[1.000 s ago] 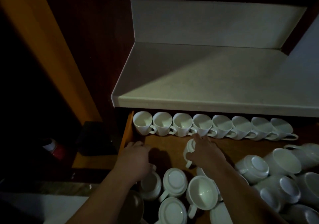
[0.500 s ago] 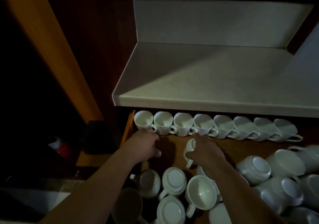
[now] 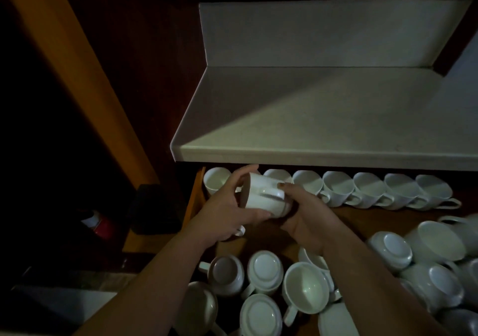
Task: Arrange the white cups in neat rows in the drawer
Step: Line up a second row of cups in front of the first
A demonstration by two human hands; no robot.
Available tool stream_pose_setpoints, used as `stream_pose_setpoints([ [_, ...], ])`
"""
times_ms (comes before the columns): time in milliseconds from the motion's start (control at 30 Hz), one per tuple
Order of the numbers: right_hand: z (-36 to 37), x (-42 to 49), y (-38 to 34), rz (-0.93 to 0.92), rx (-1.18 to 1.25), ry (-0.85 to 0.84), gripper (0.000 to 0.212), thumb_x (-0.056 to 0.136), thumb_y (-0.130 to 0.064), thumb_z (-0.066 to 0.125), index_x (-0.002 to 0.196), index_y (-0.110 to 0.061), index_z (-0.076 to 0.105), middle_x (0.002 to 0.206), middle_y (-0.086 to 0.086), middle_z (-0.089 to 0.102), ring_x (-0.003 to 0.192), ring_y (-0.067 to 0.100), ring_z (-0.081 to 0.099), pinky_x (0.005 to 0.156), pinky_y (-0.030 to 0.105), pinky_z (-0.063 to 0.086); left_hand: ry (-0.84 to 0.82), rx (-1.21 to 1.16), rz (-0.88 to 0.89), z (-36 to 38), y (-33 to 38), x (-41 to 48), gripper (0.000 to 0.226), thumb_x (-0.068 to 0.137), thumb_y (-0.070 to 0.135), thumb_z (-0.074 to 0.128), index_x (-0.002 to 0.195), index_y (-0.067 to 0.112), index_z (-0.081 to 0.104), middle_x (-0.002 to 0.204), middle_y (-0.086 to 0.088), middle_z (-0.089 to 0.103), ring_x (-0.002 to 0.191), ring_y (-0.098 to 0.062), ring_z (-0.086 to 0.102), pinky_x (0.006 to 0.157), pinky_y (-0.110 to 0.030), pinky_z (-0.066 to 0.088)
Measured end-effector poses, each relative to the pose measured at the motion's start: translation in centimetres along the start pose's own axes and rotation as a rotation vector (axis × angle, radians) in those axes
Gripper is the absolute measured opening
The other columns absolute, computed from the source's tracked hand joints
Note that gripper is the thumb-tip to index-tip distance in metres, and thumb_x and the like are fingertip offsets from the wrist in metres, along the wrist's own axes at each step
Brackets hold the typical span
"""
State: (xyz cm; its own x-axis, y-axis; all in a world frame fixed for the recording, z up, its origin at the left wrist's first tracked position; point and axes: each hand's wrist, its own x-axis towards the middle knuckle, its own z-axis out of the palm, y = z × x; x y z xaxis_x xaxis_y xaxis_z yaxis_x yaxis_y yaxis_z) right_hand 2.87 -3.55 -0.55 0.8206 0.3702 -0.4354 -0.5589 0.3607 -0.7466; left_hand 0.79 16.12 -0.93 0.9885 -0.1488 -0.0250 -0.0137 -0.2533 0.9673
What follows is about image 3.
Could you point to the person's right hand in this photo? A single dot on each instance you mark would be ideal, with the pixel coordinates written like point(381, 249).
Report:
point(317, 223)

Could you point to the person's left hand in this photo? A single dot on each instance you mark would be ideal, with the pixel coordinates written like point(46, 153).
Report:
point(216, 212)

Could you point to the person's right thumb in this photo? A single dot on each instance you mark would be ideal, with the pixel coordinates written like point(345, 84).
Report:
point(286, 190)

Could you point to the person's left thumb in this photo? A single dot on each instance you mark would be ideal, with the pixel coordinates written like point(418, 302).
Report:
point(256, 217)

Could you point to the person's left forearm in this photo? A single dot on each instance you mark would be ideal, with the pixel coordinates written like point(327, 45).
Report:
point(149, 291)

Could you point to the person's right forearm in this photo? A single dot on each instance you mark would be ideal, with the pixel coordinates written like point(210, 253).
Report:
point(377, 291)

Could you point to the row of white cups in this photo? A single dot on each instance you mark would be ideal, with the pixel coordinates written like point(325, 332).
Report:
point(369, 190)

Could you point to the wooden drawer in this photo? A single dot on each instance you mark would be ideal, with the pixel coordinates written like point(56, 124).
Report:
point(369, 218)

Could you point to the red and white object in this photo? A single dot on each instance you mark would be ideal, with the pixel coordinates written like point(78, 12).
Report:
point(101, 227)

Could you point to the pile of white cups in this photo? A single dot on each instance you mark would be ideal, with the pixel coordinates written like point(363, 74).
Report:
point(433, 257)

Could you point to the orange wooden beam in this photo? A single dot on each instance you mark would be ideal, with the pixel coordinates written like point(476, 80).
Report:
point(74, 66)

